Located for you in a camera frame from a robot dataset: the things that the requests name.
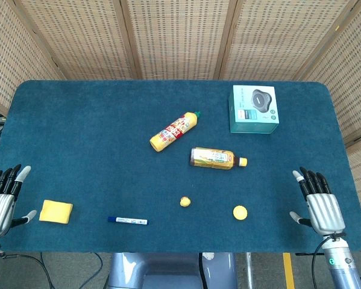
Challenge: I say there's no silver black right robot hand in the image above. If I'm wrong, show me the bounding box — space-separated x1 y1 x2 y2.
289 167 347 237

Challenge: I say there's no yellow round disc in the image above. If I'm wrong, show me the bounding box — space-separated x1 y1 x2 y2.
233 205 248 222

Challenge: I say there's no yellow sponge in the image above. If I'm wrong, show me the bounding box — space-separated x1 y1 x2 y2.
38 199 74 225

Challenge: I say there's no yellow floor tape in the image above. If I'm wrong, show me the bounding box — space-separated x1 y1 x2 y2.
282 252 296 289

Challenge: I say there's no blue table carpet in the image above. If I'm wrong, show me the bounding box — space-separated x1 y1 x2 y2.
0 79 361 253

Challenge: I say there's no tea bottle yellow label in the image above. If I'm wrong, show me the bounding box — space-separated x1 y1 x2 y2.
189 147 248 171

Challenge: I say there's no teal product box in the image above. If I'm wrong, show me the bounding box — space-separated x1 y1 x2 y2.
228 84 280 134

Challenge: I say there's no blue whiteboard marker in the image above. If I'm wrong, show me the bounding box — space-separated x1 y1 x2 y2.
107 216 149 226

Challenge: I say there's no grey-blue robot torso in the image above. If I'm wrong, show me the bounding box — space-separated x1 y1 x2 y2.
106 252 238 289

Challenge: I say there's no yellow squeeze bottle green cap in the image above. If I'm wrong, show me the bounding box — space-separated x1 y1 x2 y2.
149 111 202 153

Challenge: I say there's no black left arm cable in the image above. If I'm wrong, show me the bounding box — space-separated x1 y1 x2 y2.
0 253 54 289

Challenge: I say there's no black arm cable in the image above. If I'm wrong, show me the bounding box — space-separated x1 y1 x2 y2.
0 253 54 289
311 233 347 289

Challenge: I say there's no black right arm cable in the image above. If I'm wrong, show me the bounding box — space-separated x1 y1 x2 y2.
311 233 347 289

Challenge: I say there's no black floor cable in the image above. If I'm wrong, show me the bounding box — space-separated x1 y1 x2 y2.
91 252 109 289

